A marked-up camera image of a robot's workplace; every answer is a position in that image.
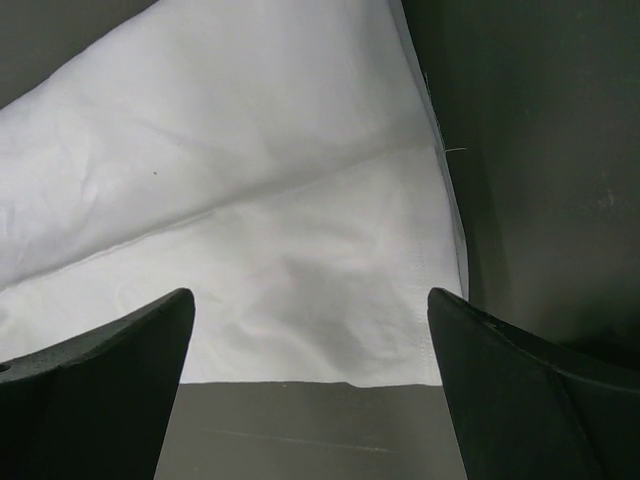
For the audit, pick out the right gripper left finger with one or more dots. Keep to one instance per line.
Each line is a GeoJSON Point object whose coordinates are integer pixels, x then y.
{"type": "Point", "coordinates": [97, 406]}

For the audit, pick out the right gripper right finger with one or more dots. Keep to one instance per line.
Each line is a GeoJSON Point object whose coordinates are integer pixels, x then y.
{"type": "Point", "coordinates": [523, 407]}

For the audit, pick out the white daisy print t-shirt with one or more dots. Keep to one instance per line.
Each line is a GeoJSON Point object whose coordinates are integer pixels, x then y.
{"type": "Point", "coordinates": [281, 159]}

